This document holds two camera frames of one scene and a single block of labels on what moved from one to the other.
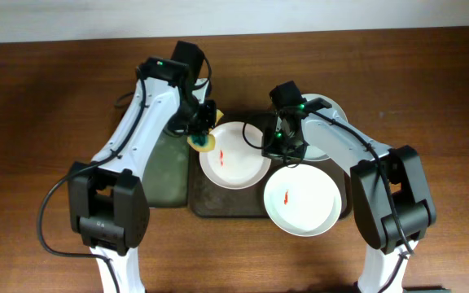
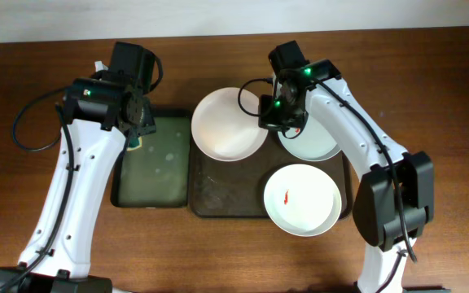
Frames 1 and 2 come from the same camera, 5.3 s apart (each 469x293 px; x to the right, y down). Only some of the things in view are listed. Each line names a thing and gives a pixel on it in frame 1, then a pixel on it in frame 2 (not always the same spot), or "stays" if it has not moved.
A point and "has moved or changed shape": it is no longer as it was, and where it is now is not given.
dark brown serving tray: [208, 199] stays
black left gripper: [179, 124] -> [149, 126]
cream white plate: [302, 201] stays
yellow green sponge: [204, 142] has moved or changed shape
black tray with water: [166, 172] stays
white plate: [237, 160] -> [225, 124]
